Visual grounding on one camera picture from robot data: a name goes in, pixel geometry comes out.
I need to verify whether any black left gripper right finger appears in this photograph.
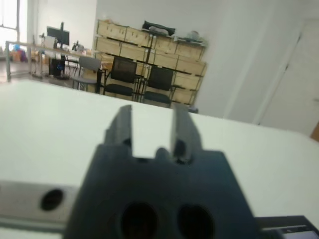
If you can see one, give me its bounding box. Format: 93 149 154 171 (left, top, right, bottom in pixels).
171 103 202 164

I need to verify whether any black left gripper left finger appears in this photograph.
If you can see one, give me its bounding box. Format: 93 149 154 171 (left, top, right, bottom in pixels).
104 104 134 156

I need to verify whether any black box lid with window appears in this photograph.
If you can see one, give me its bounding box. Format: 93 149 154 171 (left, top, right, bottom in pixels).
254 215 319 239

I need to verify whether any brown cardboard box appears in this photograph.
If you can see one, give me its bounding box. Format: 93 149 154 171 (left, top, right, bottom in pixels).
310 123 319 143

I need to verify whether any black mesh chair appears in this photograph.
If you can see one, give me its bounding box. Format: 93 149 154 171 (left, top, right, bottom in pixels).
103 56 139 100
143 66 175 108

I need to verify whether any grey office chair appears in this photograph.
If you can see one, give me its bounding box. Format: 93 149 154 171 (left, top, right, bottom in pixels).
72 56 104 93

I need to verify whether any wooden crate storage shelf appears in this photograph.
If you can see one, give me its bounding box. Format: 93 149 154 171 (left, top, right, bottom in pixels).
92 19 209 105

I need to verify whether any black computer tower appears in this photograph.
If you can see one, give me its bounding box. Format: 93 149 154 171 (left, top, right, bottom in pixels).
49 58 66 77

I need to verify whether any black bag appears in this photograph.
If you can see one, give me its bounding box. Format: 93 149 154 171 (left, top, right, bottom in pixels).
142 20 176 37

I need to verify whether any black computer monitor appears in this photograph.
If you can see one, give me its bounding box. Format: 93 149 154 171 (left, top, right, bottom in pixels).
46 21 70 49

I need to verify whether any white door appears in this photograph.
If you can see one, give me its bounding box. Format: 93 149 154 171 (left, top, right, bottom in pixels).
254 19 319 136

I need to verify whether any colourful toy pile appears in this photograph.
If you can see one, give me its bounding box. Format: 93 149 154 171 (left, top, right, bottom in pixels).
11 43 28 63

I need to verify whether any bright window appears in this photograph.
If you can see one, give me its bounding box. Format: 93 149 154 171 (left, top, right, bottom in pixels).
0 0 20 32

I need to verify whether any wooden desk with metal frame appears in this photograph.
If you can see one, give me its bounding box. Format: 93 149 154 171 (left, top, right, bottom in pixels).
4 41 95 79

